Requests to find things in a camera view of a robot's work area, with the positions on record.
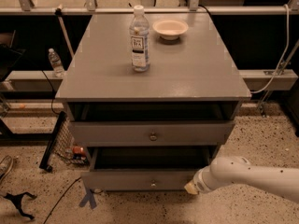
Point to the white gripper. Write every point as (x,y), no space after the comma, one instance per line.
(199,183)

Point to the grey drawer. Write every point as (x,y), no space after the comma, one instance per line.
(144,168)
(151,133)

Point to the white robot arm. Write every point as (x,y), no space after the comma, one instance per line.
(225,171)

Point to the grey top drawer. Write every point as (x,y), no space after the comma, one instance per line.
(151,133)

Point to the grey wooden drawer cabinet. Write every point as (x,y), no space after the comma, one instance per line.
(191,79)

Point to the orange can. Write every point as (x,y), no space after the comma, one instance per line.
(78,153)

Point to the white paper bowl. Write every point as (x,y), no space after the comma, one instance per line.
(170,29)

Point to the clear tea bottle white cap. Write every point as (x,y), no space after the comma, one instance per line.
(139,40)

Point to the black tripod stand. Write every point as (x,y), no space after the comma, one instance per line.
(16,200)

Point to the grey sneaker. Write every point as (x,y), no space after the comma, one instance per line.
(6,165)

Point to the clear water bottle on floor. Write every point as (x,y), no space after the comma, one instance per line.
(56,63)

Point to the wooden stick black tip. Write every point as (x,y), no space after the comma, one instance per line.
(59,14)

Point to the black wire mesh basket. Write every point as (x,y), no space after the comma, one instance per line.
(63,144)

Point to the aluminium frame rail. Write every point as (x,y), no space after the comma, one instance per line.
(46,10)

